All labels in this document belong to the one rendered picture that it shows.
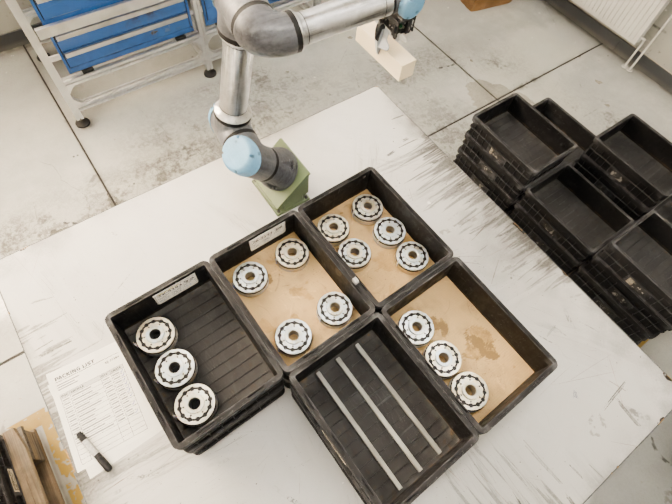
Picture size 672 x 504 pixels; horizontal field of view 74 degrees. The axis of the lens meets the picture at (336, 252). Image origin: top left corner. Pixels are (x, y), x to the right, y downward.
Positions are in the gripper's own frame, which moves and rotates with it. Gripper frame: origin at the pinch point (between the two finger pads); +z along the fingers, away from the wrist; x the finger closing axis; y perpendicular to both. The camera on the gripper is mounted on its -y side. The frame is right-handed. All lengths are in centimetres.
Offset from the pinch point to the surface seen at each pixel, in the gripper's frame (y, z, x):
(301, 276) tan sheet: 46, 26, -63
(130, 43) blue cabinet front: -141, 72, -52
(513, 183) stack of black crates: 46, 62, 53
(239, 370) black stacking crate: 60, 26, -93
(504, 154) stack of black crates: 34, 54, 54
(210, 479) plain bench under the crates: 77, 39, -113
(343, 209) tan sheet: 33, 26, -38
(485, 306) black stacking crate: 85, 21, -25
